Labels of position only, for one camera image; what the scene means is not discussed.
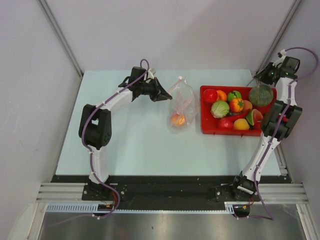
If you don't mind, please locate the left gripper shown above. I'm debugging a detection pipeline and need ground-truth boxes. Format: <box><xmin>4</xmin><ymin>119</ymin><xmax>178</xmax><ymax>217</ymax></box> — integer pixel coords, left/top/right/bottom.
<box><xmin>138</xmin><ymin>77</ymin><xmax>172</xmax><ymax>102</ymax></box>

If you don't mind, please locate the orange toy tangerine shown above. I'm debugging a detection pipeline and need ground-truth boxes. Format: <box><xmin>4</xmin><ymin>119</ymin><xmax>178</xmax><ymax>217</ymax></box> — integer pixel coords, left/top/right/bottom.
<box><xmin>216</xmin><ymin>90</ymin><xmax>228</xmax><ymax>102</ymax></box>

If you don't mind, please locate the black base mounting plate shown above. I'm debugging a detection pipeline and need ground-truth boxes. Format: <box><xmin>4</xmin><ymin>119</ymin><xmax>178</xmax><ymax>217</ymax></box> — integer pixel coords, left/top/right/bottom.
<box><xmin>51</xmin><ymin>175</ymin><xmax>260</xmax><ymax>211</ymax></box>

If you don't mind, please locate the red toy chili pepper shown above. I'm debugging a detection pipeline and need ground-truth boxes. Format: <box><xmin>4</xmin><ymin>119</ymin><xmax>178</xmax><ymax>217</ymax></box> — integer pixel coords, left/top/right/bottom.
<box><xmin>226</xmin><ymin>110</ymin><xmax>250</xmax><ymax>122</ymax></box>

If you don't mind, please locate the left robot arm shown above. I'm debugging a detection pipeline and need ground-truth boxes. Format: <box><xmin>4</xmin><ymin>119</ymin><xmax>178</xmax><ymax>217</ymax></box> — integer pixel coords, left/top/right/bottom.
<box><xmin>78</xmin><ymin>66</ymin><xmax>173</xmax><ymax>200</ymax></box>

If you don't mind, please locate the aluminium frame rail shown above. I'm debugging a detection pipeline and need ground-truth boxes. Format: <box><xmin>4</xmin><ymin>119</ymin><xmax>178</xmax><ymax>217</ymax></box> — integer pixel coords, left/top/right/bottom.
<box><xmin>36</xmin><ymin>183</ymin><xmax>85</xmax><ymax>203</ymax></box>

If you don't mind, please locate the red toy tomato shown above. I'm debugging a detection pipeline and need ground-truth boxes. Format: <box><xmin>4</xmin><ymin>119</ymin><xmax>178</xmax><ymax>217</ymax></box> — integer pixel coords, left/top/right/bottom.
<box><xmin>217</xmin><ymin>117</ymin><xmax>234</xmax><ymax>129</ymax></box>

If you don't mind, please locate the green toy melon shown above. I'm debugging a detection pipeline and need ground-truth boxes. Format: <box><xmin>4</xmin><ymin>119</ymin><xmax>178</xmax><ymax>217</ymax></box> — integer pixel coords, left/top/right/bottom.
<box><xmin>247</xmin><ymin>78</ymin><xmax>274</xmax><ymax>107</ymax></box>

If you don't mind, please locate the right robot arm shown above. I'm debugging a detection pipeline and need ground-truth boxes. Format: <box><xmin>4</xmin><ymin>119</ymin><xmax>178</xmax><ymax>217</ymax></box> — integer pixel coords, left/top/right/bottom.
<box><xmin>230</xmin><ymin>56</ymin><xmax>303</xmax><ymax>201</ymax></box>

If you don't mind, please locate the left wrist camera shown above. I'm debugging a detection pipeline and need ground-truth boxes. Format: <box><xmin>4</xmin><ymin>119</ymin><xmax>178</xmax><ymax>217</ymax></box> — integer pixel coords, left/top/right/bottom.
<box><xmin>148</xmin><ymin>68</ymin><xmax>156</xmax><ymax>79</ymax></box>

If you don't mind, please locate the red-yellow toy mango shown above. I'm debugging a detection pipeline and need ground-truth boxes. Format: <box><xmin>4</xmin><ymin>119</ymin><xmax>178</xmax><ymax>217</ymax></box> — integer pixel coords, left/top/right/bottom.
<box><xmin>229</xmin><ymin>98</ymin><xmax>244</xmax><ymax>113</ymax></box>

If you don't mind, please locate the green toy cabbage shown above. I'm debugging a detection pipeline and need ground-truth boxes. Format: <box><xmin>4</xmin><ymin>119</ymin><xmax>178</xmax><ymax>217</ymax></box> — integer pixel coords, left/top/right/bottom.
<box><xmin>210</xmin><ymin>100</ymin><xmax>230</xmax><ymax>119</ymax></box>

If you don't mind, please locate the yellow-orange toy apricot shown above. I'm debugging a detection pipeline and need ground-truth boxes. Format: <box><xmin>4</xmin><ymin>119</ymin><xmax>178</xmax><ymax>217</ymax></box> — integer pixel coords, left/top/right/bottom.
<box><xmin>233</xmin><ymin>118</ymin><xmax>250</xmax><ymax>131</ymax></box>

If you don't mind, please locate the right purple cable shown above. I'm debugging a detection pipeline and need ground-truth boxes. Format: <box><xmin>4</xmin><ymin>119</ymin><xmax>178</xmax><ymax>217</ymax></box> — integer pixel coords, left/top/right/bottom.
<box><xmin>247</xmin><ymin>46</ymin><xmax>320</xmax><ymax>221</ymax></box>

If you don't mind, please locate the orange-red toy peach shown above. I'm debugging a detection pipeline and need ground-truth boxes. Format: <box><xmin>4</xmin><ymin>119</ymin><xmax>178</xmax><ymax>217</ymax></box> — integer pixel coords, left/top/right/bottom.
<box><xmin>170</xmin><ymin>113</ymin><xmax>186</xmax><ymax>128</ymax></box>

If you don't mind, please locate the red toy apple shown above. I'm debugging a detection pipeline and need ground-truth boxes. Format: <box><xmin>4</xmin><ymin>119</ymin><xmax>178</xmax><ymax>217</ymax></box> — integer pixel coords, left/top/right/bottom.
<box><xmin>203</xmin><ymin>89</ymin><xmax>218</xmax><ymax>104</ymax></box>

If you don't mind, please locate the purple cable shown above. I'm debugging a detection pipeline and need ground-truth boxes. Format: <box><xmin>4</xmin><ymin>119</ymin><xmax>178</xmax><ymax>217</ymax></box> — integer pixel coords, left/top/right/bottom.
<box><xmin>247</xmin><ymin>46</ymin><xmax>320</xmax><ymax>221</ymax></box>
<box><xmin>47</xmin><ymin>58</ymin><xmax>151</xmax><ymax>227</ymax></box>

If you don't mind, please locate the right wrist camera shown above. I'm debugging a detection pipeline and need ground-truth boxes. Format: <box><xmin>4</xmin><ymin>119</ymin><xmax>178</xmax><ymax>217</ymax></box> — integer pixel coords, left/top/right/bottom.
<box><xmin>272</xmin><ymin>49</ymin><xmax>287</xmax><ymax>68</ymax></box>

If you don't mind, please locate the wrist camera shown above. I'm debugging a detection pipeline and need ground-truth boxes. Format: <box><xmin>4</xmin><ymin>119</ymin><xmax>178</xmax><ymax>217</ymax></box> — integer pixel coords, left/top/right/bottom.
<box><xmin>148</xmin><ymin>68</ymin><xmax>156</xmax><ymax>79</ymax></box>
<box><xmin>272</xmin><ymin>49</ymin><xmax>287</xmax><ymax>68</ymax></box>

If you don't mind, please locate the clear pink-dotted zip bag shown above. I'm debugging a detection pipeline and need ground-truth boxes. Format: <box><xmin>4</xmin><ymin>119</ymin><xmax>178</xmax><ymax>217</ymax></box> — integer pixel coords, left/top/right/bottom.
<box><xmin>168</xmin><ymin>75</ymin><xmax>200</xmax><ymax>133</ymax></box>

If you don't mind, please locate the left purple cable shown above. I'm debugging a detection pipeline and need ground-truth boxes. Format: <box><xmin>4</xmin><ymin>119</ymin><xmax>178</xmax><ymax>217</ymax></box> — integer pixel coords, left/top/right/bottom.
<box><xmin>47</xmin><ymin>58</ymin><xmax>151</xmax><ymax>227</ymax></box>

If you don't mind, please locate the white slotted cable duct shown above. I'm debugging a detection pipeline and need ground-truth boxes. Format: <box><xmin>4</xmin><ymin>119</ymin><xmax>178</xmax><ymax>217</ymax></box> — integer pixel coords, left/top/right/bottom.
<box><xmin>46</xmin><ymin>201</ymin><xmax>237</xmax><ymax>215</ymax></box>

